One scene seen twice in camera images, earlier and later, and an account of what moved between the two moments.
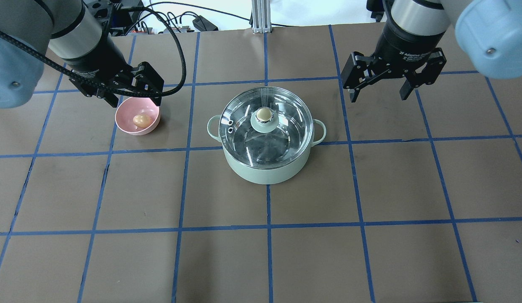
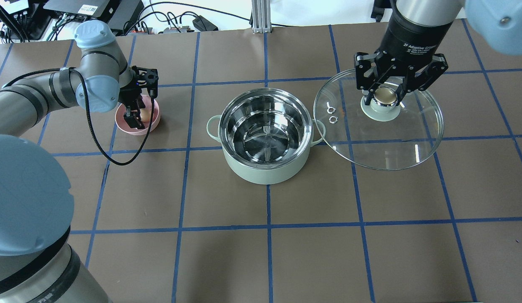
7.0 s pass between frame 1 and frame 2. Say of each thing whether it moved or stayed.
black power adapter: stayed
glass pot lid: moved
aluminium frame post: stayed
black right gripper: stayed
